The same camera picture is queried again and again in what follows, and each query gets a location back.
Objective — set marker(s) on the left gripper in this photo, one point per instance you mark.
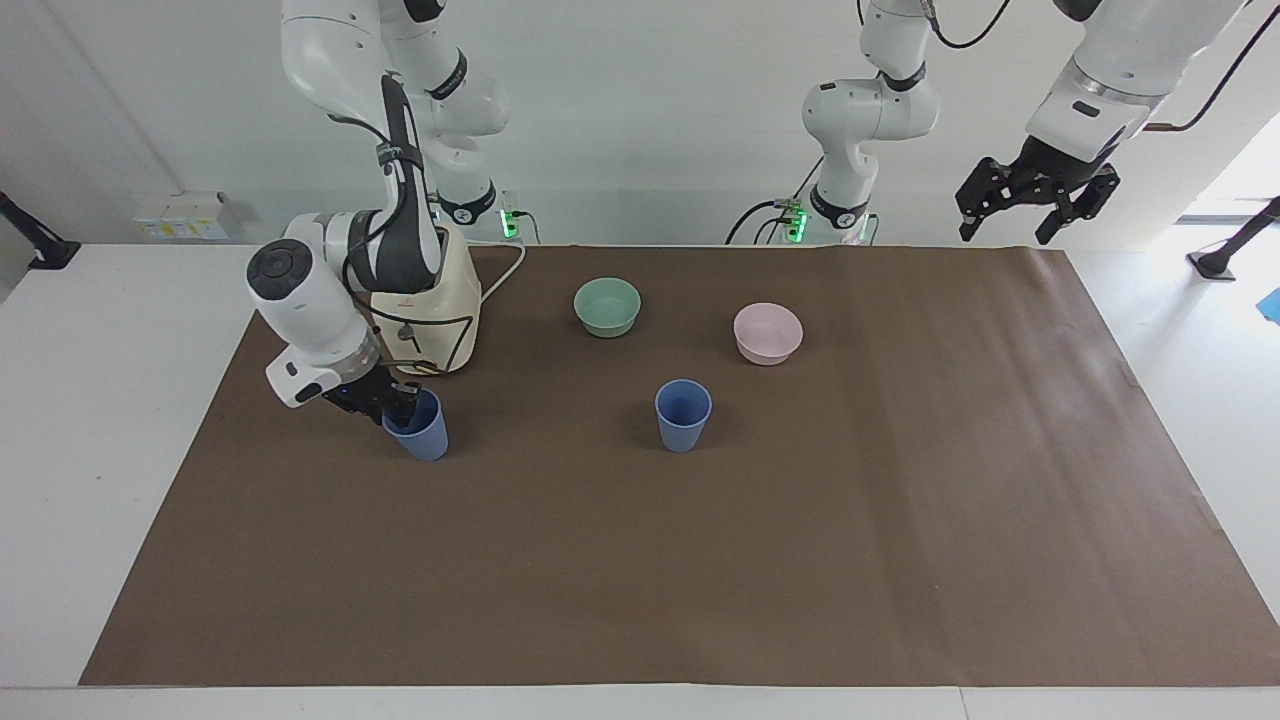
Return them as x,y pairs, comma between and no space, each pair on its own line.
1062,163

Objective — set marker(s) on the blue cup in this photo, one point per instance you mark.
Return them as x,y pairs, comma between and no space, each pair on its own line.
683,415
422,436

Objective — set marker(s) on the blue object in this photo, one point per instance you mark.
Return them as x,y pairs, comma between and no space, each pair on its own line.
1273,306

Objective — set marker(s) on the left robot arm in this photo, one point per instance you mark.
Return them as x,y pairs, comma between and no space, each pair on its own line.
868,112

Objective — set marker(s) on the green bowl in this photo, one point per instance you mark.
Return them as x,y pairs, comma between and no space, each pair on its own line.
607,308

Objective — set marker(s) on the black stand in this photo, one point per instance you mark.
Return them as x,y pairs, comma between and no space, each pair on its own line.
45,250
1225,255

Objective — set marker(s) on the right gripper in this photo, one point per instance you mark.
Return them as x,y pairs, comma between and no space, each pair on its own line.
362,392

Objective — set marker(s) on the cream electric kettle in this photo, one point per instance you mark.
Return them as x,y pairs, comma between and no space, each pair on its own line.
452,300

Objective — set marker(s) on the white wall socket box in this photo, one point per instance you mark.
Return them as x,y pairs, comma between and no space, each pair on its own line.
185,218

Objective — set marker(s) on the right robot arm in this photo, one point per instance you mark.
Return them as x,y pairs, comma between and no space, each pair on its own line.
310,300

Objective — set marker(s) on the pink bowl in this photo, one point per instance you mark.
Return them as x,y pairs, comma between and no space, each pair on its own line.
768,335

